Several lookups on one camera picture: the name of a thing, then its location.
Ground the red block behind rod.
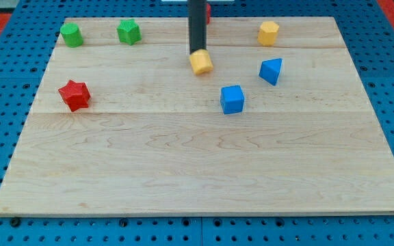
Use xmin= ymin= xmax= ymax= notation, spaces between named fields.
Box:
xmin=206 ymin=3 xmax=211 ymax=25

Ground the blue triangular prism block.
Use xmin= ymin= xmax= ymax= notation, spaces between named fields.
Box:
xmin=259 ymin=58 xmax=283 ymax=86

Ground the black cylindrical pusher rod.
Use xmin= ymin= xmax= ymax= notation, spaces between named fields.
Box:
xmin=187 ymin=0 xmax=207 ymax=54

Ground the yellow rounded block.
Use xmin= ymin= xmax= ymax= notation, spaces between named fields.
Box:
xmin=189 ymin=49 xmax=213 ymax=75

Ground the green cylinder block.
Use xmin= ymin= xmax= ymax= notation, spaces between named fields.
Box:
xmin=60 ymin=23 xmax=83 ymax=48

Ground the yellow hexagonal block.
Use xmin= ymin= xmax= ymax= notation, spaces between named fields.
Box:
xmin=257 ymin=21 xmax=279 ymax=46

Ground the red star block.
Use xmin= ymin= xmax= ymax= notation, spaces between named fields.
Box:
xmin=58 ymin=80 xmax=90 ymax=112

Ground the green star block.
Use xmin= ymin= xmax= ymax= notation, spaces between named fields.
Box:
xmin=116 ymin=18 xmax=142 ymax=45

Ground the wooden board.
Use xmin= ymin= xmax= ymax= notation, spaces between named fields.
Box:
xmin=0 ymin=17 xmax=394 ymax=217

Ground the blue cube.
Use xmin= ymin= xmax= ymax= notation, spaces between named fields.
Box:
xmin=220 ymin=85 xmax=245 ymax=114

